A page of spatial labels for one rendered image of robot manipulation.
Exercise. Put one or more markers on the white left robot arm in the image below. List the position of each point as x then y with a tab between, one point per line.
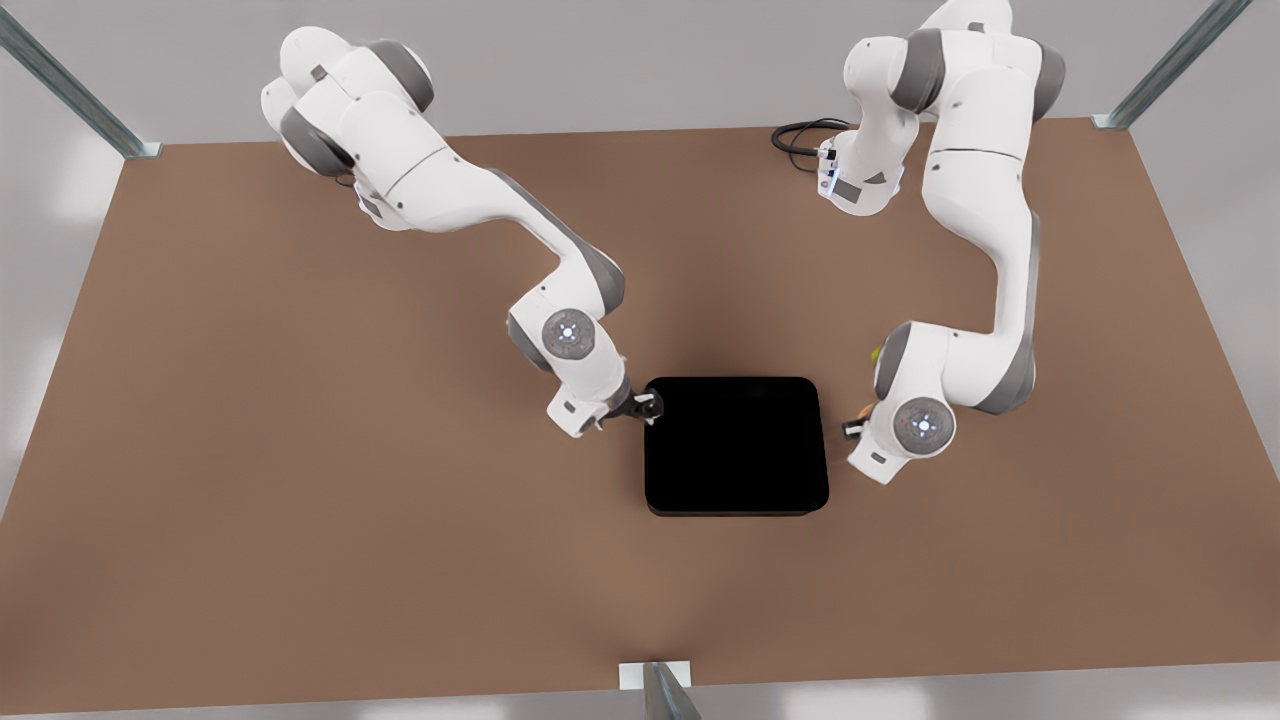
985	180

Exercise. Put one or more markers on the black square tray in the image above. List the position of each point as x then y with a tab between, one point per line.
735	445

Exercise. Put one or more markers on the silver frame post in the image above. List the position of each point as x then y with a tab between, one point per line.
1165	70
75	95
660	688

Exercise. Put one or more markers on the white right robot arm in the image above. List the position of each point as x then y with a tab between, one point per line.
430	180

